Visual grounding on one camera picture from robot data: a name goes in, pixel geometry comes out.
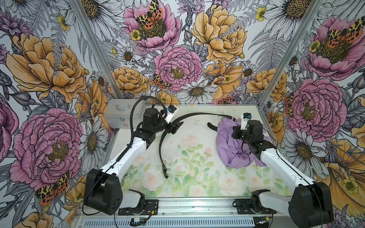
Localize black leather belt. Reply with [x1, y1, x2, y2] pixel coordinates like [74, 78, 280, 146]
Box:
[158, 112, 237, 179]

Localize purple trousers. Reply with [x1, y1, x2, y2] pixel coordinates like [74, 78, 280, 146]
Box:
[216, 117, 266, 169]

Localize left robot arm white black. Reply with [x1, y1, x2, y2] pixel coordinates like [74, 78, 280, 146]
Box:
[83, 104, 178, 215]

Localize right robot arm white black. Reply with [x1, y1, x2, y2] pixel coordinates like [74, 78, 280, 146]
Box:
[232, 120, 334, 228]

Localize silver metal case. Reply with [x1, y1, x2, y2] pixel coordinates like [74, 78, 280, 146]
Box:
[103, 99, 146, 129]

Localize small green circuit board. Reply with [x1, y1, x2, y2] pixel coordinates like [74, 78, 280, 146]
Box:
[130, 218, 145, 227]

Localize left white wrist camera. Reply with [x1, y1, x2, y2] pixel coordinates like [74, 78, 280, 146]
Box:
[165, 104, 178, 124]

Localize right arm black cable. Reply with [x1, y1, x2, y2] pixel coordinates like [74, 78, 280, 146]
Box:
[242, 133, 324, 228]

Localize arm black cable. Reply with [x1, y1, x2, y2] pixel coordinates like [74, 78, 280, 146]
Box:
[242, 133, 324, 228]
[82, 96, 169, 216]

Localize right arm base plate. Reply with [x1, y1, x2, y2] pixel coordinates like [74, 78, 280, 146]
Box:
[232, 198, 277, 215]

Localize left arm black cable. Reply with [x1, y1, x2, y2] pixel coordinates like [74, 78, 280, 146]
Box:
[82, 96, 169, 216]

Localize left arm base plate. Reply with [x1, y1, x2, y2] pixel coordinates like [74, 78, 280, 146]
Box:
[118, 199, 159, 216]

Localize aluminium front rail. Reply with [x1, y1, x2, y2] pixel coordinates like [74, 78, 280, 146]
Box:
[71, 196, 320, 228]

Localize left aluminium corner post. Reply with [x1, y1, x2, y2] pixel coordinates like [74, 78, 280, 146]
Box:
[70, 1, 123, 99]

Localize aluminium corner post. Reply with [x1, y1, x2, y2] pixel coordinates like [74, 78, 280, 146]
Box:
[258, 1, 323, 109]
[70, 1, 123, 99]

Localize right aluminium corner post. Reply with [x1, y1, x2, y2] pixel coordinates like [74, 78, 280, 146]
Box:
[258, 1, 323, 109]

